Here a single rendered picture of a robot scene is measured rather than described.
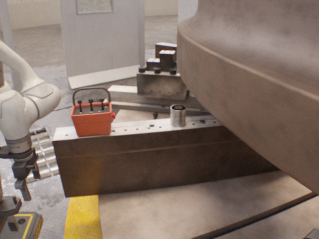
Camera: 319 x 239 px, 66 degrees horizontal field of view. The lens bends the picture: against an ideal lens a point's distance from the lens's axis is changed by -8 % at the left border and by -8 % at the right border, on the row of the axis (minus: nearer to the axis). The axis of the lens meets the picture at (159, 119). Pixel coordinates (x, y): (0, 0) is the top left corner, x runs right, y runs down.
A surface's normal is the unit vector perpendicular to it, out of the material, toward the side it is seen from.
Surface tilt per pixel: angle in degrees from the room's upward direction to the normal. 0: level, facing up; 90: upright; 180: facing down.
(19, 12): 90
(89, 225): 0
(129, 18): 90
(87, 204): 0
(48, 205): 0
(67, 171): 90
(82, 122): 97
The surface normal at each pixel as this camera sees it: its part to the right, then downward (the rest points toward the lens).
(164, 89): -0.21, 0.44
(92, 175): 0.18, 0.43
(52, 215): 0.00, -0.90
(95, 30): 0.54, 0.37
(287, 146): -0.90, 0.19
